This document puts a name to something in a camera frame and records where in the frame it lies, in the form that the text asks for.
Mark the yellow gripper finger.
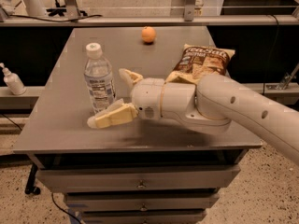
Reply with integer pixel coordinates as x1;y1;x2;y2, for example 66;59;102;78
119;68;143;90
87;99;138;129

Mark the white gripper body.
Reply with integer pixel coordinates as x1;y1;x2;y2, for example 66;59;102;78
131;78;164;120

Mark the clear plastic water bottle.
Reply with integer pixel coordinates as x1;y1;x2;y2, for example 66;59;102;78
84;43;116;113

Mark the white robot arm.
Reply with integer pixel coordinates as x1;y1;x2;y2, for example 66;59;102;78
87;69;299;164

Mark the white pump dispenser bottle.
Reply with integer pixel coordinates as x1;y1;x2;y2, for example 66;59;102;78
0;63;26;95

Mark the orange fruit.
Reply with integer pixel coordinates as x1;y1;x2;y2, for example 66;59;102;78
141;26;156;43

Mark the brown chip bag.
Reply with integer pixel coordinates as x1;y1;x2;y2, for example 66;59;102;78
166;44;235;84

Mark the grey drawer cabinet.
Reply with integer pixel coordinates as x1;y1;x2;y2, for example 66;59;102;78
12;26;263;224

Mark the top grey drawer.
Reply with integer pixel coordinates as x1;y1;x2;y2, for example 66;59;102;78
36;165;240;193

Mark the grey drawer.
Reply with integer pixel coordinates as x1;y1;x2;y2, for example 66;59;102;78
82;209;206;224
36;165;240;193
64;192;219;212

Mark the middle grey drawer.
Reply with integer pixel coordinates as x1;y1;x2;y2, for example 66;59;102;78
64;192;219;212

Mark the bottom grey drawer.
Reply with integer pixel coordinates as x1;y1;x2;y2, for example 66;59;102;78
82;209;206;224

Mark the black cable on rail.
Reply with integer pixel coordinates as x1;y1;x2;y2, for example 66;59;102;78
0;7;103;22

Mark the black floor cable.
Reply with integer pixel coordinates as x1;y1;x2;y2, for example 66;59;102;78
50;192;82;224

